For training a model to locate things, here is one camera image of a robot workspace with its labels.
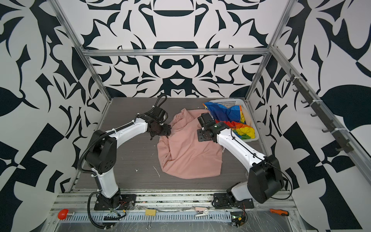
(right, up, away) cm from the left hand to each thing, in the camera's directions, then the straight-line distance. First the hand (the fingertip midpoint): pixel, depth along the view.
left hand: (166, 129), depth 92 cm
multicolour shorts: (+44, +8, +9) cm, 46 cm away
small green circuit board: (+37, -41, -21) cm, 59 cm away
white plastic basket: (+54, +7, +4) cm, 55 cm away
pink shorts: (+9, -14, -8) cm, 19 cm away
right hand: (+23, -2, -8) cm, 24 cm away
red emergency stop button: (-45, -37, -24) cm, 63 cm away
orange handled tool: (+58, -38, -21) cm, 72 cm away
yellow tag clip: (-5, -38, -21) cm, 44 cm away
